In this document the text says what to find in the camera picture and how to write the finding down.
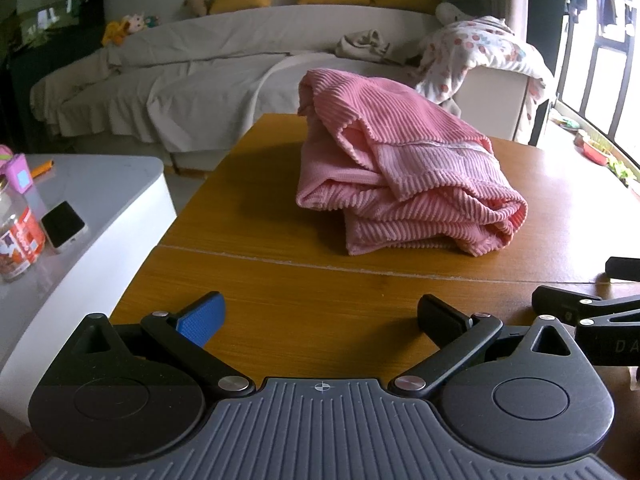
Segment glass aquarium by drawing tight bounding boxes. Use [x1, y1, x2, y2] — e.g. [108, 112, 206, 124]
[0, 0, 106, 56]

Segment black window frame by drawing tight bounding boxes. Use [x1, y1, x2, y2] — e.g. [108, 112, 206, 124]
[555, 10, 640, 181]

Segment beige crumpled cloth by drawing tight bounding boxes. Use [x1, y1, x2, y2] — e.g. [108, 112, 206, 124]
[335, 29, 393, 61]

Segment white printed garment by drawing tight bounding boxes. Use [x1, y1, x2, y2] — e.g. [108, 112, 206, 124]
[415, 2, 556, 111]

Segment yellow plush toy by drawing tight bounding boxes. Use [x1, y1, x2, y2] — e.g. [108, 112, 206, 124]
[101, 20, 132, 47]

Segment pink ribbed sweater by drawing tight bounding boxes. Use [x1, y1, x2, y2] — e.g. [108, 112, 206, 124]
[295, 69, 530, 258]

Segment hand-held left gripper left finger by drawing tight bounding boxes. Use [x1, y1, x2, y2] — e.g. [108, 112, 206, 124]
[70, 291, 256, 398]

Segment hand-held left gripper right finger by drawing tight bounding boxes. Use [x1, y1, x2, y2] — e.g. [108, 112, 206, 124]
[387, 294, 585, 403]

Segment white coffee table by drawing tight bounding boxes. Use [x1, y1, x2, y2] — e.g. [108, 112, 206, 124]
[0, 154, 178, 411]

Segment row of plant pots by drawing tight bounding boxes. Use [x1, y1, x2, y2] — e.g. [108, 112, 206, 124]
[550, 115, 640, 186]

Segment plastic bottle with red label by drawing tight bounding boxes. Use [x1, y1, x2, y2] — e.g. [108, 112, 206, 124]
[0, 175, 47, 283]

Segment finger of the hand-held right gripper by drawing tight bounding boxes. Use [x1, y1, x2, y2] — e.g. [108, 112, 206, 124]
[605, 256, 640, 281]
[531, 285, 640, 329]

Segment beige covered sofa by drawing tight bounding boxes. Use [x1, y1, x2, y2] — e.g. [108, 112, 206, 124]
[30, 2, 556, 171]

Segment smartphone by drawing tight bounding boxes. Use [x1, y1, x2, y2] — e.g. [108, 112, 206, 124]
[40, 201, 88, 253]

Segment pink box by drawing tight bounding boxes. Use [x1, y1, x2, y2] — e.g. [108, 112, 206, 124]
[0, 144, 35, 193]

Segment white pink plush toy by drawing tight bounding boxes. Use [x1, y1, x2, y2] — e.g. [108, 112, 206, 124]
[125, 12, 161, 33]

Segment dark aquarium cabinet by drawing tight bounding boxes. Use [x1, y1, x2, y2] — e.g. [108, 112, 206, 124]
[0, 40, 103, 151]

